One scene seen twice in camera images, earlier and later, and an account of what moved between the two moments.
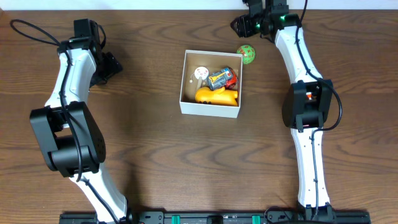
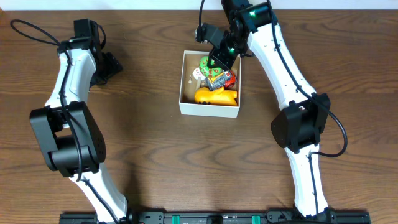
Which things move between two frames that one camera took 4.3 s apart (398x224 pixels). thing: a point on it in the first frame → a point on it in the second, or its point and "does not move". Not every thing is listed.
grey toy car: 227,78 does not move
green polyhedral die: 249,53 → 210,72
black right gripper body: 251,25 → 231,47
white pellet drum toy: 201,73 does not move
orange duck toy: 221,96 does not move
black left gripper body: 109,66 does not move
